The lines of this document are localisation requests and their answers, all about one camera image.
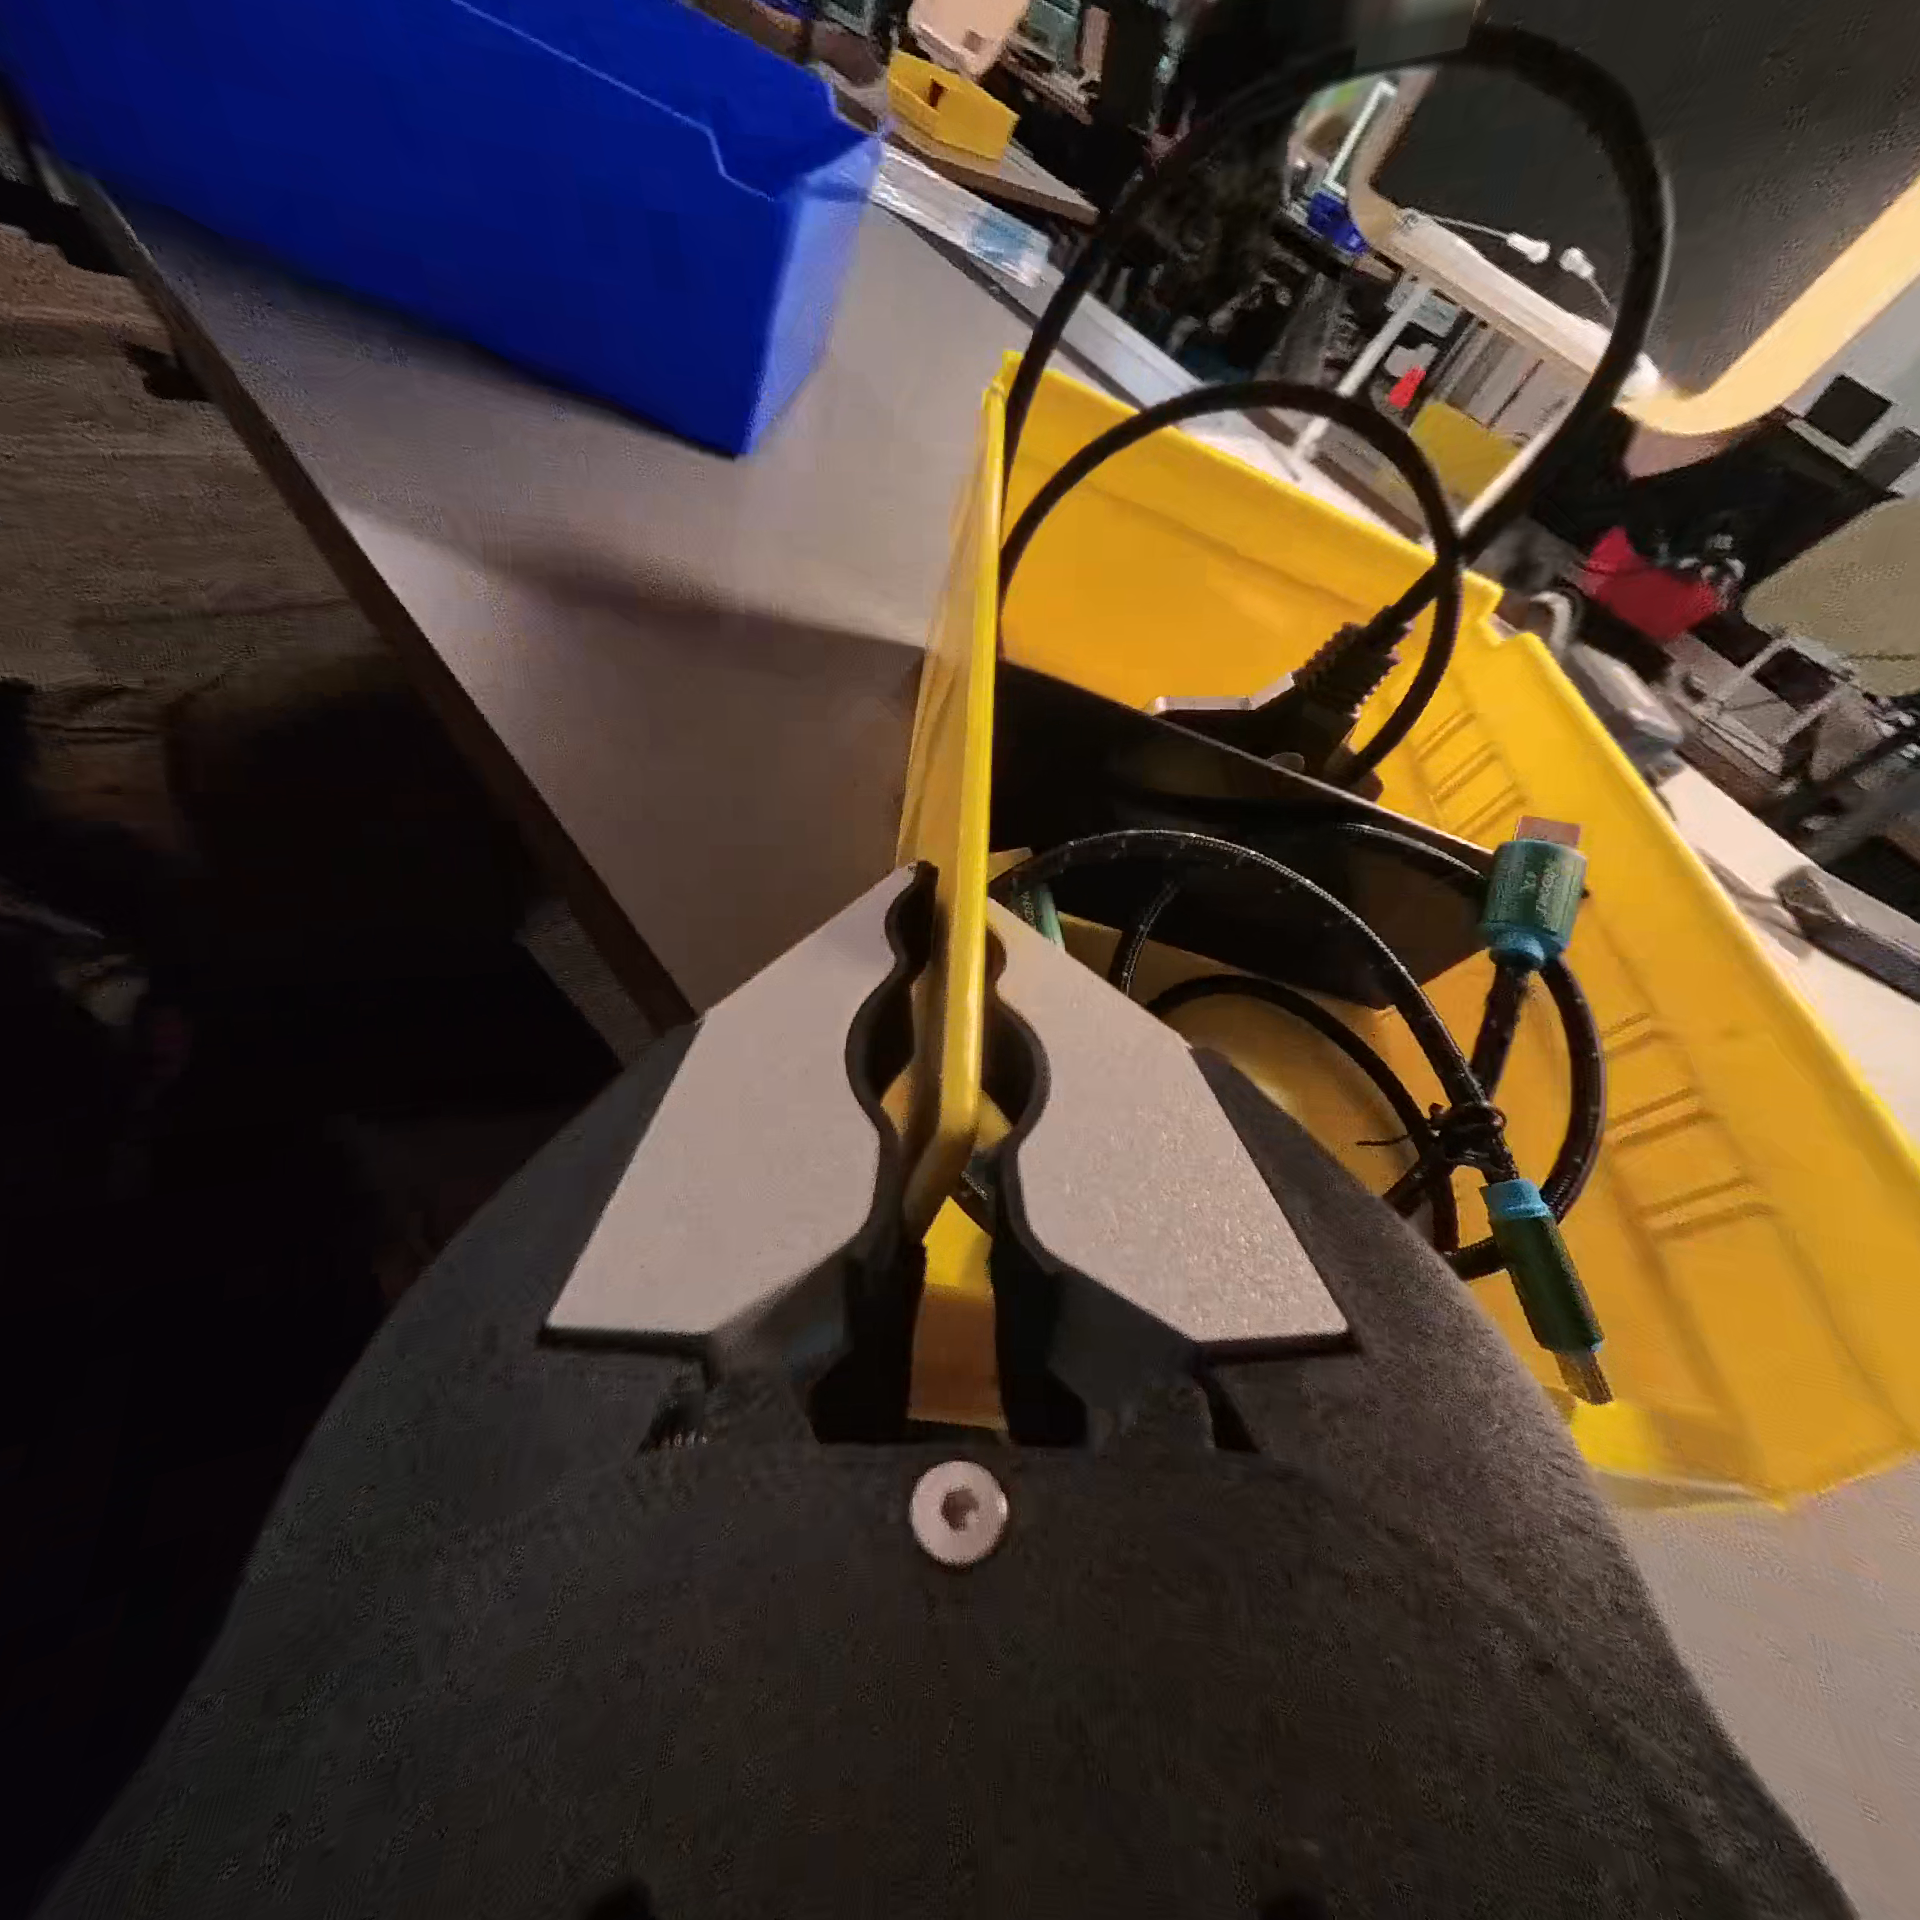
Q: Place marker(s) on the yellow plastic bin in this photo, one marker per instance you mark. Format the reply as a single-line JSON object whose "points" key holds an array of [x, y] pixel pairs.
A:
{"points": [[1724, 1126]]}

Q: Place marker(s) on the olive green jacket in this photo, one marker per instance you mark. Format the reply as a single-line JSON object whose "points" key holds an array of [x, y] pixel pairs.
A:
{"points": [[1844, 586]]}

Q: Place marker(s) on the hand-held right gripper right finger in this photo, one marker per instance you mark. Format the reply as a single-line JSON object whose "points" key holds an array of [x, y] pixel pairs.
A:
{"points": [[1170, 1201]]}

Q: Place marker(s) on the blue plastic bin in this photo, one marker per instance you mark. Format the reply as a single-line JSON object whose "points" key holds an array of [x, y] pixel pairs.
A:
{"points": [[451, 194]]}

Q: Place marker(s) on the wood-framed black board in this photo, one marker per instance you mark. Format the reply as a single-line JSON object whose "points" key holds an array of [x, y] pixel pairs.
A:
{"points": [[1769, 148]]}

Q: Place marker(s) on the clear plastic bag with papers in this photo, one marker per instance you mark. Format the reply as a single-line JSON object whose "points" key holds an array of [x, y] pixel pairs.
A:
{"points": [[961, 217]]}

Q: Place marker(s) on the small yellow bin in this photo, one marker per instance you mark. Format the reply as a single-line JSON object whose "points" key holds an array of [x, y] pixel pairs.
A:
{"points": [[1462, 442], [945, 106]]}

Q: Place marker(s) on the red plastic bin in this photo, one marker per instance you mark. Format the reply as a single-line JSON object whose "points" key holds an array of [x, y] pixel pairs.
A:
{"points": [[1651, 586]]}

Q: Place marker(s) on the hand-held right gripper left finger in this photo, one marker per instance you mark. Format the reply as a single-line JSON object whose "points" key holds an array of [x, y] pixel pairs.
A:
{"points": [[720, 1184]]}

